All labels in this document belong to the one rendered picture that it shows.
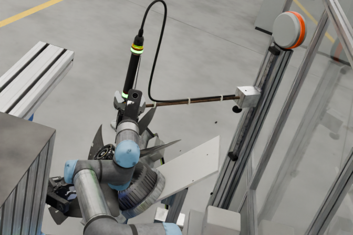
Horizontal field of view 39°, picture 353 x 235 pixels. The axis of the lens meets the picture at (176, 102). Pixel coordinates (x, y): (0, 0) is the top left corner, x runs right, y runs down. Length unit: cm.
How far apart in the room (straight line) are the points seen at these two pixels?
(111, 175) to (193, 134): 313
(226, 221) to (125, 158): 103
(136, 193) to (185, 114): 280
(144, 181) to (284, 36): 87
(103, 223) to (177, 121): 355
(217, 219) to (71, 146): 202
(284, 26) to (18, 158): 153
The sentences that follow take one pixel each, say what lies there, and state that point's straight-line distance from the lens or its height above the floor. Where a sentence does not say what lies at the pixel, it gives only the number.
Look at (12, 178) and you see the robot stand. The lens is 87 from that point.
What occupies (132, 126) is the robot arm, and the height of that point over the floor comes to 168.
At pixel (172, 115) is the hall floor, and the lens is 489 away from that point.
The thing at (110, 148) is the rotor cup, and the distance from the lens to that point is 221.
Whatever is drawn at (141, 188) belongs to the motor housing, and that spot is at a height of 115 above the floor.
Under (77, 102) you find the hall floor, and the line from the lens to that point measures 476.
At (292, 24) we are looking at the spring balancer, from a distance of 218.
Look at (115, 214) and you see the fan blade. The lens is 199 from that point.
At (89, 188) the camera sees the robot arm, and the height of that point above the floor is 161.
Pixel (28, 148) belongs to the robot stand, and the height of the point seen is 203.
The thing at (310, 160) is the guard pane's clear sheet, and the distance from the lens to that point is 192.
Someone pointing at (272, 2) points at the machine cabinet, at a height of 48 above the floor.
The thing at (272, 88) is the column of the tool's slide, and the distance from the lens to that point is 232.
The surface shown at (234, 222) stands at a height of 97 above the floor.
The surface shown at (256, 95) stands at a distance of 229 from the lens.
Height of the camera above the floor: 261
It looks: 31 degrees down
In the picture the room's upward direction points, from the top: 16 degrees clockwise
